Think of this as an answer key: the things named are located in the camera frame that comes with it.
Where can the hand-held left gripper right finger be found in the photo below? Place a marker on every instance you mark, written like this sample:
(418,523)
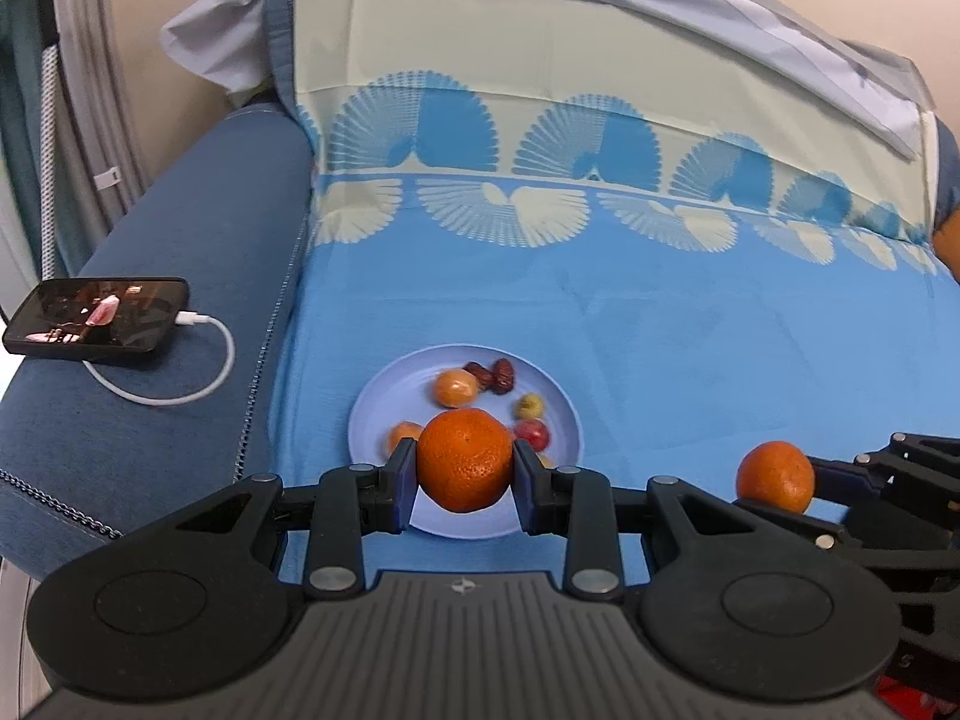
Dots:
(525,493)

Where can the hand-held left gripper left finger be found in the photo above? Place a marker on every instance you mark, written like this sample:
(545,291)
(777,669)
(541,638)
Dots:
(405,481)

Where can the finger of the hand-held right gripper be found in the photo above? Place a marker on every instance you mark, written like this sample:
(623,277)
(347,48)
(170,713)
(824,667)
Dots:
(810,521)
(832,480)

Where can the orange mandarin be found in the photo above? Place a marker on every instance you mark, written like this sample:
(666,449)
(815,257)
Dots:
(403,436)
(465,461)
(455,386)
(775,476)

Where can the red apple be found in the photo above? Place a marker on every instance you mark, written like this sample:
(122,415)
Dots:
(534,433)

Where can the light blue plate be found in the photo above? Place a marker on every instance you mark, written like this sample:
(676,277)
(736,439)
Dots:
(390,397)

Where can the red date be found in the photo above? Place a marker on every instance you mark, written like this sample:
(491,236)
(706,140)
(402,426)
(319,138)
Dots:
(504,376)
(478,373)

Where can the red clothing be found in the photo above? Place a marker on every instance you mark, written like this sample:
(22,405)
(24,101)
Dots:
(922,701)

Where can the blue printed blanket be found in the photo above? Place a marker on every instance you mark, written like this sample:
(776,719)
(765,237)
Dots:
(675,330)

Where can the orange cloth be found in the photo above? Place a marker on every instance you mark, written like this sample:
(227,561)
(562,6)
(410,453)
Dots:
(949,240)

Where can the blue sofa armrest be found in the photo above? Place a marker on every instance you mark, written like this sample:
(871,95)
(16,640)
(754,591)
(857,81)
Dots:
(187,225)

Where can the black smartphone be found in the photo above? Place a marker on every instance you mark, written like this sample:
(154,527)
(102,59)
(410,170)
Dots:
(94,315)

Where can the teal curtain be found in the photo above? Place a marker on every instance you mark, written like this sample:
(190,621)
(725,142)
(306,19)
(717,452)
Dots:
(19,127)

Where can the grey curtain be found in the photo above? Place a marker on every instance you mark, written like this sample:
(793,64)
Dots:
(97,52)

